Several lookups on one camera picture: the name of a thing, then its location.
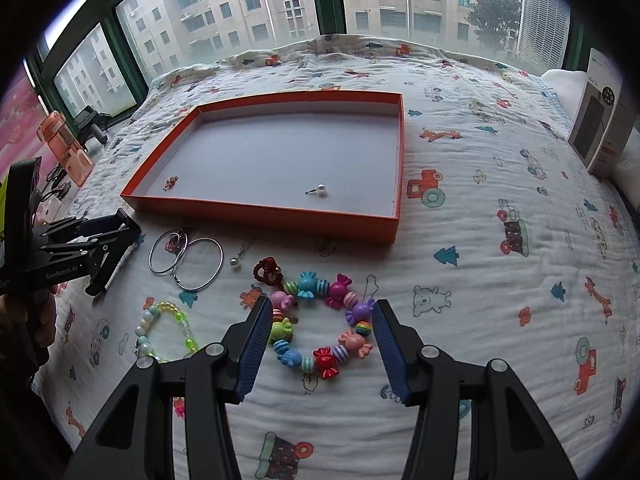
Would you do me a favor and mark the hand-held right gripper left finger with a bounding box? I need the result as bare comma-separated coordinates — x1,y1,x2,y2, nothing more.
65,295,273,480

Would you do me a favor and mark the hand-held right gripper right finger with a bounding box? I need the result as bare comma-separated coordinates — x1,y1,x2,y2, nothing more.
371,299,576,480

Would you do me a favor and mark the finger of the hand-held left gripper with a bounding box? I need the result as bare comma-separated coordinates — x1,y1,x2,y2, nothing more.
82,244,132,297
36,209,142,256

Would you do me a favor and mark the silver hoop earring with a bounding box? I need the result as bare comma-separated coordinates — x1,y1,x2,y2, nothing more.
171,237,224,292
148,229,188,276

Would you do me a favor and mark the red hair tie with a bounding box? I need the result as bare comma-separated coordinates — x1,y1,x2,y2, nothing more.
251,256,283,288

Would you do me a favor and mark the translucent bead pearl bracelet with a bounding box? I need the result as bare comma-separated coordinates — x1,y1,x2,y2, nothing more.
135,300,201,365

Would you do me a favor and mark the colourful candy bead bracelet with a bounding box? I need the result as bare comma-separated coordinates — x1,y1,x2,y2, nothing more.
267,270,376,381

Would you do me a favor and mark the pearl drop earring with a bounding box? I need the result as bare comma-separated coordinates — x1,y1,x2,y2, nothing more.
229,242,251,271

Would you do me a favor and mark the orange shallow cardboard box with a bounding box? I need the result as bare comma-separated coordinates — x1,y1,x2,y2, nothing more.
119,91,405,246

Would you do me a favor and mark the person's left hand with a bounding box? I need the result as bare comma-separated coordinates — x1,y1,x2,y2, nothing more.
22,291,58,361

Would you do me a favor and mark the orange transparent water bottle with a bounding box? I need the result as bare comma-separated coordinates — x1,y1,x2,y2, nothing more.
36,112,95,187

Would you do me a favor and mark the pink cloth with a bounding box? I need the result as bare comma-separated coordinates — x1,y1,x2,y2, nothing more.
0,67,48,171

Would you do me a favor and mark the printed cartoon blanket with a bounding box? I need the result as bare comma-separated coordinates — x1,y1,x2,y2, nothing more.
30,32,640,480

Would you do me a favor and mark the white pillow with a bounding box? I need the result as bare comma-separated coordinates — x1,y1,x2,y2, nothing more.
542,67,640,201

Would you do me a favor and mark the white box with dark print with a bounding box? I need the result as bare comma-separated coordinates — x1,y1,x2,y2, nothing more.
567,47,640,178

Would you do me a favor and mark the black cable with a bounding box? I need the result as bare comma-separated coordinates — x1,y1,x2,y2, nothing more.
41,165,72,202

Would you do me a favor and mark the black clamp mount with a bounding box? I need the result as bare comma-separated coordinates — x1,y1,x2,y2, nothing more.
72,105,112,147

